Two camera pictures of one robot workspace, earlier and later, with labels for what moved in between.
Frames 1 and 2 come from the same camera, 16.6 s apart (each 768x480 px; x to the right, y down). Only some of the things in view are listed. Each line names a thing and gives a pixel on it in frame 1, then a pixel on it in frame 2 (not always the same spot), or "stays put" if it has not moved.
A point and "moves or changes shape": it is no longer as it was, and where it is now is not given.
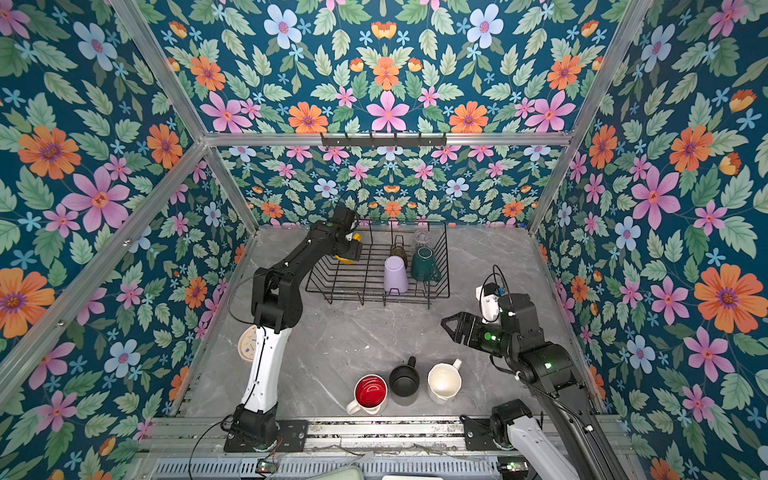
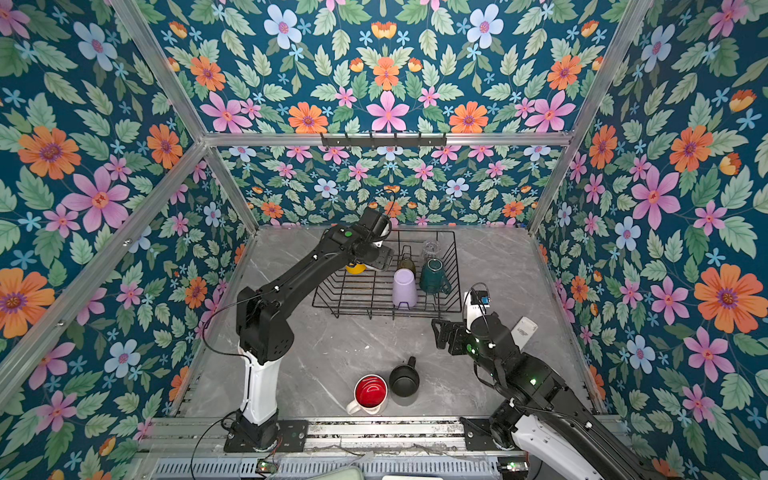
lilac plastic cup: [395, 275] moves or changes shape
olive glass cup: [399, 248] to [407, 263]
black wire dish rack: [399, 263] moves or changes shape
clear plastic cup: [422, 239] to [430, 249]
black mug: [404, 379] stays put
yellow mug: [356, 237] moves or changes shape
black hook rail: [384, 141] stays put
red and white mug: [370, 392] stays put
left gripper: [353, 250] to [384, 258]
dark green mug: [423, 268] to [432, 279]
